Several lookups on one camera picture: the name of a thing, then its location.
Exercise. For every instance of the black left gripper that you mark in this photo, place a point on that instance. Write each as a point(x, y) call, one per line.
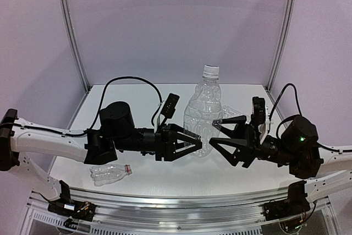
point(162, 142)

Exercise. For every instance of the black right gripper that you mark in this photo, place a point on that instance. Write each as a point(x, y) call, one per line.
point(249, 145)

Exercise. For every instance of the clear bottle with red ring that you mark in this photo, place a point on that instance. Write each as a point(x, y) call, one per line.
point(108, 174)

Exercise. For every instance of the white blue bottle cap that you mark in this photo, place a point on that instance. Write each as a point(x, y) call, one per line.
point(210, 71)

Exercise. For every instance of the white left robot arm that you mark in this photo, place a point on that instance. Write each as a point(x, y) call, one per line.
point(92, 146)

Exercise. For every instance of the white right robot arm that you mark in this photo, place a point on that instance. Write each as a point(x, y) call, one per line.
point(321, 170)

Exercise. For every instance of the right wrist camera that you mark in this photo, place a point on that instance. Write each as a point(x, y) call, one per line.
point(260, 117)

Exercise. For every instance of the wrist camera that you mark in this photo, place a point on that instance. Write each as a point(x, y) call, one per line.
point(260, 117)
point(165, 111)

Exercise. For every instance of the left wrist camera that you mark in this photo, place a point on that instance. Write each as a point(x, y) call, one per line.
point(165, 111)

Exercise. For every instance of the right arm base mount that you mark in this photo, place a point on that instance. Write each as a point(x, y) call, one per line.
point(295, 203)

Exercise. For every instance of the aluminium front table rail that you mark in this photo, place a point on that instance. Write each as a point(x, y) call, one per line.
point(215, 214)

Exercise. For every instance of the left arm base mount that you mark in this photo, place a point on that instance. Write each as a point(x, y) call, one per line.
point(74, 210)

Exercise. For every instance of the right aluminium frame post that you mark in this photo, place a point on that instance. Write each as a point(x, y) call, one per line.
point(288, 10)

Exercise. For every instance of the aluminium frame post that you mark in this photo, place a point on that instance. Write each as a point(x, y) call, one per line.
point(288, 10)
point(69, 27)

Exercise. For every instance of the left aluminium frame post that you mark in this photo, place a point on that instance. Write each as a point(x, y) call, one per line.
point(69, 27)

